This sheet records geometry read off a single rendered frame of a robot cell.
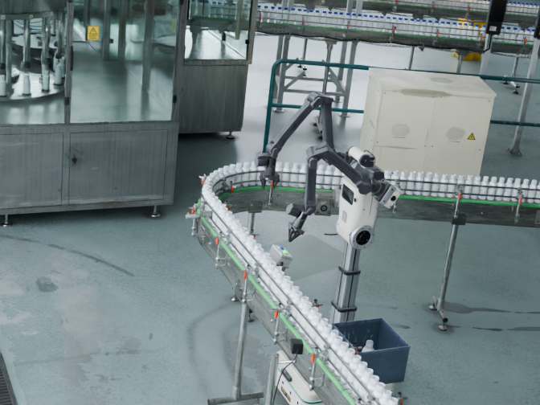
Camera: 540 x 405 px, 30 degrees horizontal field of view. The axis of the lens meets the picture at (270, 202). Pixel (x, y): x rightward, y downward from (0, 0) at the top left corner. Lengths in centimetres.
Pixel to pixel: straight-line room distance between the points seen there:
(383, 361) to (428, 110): 450
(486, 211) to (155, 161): 287
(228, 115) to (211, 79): 46
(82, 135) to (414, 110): 309
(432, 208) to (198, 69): 401
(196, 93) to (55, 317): 405
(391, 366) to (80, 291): 297
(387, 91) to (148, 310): 330
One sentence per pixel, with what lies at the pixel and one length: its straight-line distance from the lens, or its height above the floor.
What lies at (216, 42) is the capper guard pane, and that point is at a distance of 1057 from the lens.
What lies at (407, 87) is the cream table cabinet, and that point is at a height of 118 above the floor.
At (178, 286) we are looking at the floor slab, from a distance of 774.
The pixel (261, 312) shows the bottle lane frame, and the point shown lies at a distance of 564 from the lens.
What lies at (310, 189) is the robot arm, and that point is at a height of 154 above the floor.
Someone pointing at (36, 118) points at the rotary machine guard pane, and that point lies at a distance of 826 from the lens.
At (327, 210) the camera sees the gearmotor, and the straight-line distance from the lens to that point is 703.
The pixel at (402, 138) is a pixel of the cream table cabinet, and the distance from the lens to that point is 953.
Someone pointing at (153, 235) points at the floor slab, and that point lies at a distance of 855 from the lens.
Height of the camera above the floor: 357
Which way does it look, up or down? 22 degrees down
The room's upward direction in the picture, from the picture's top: 6 degrees clockwise
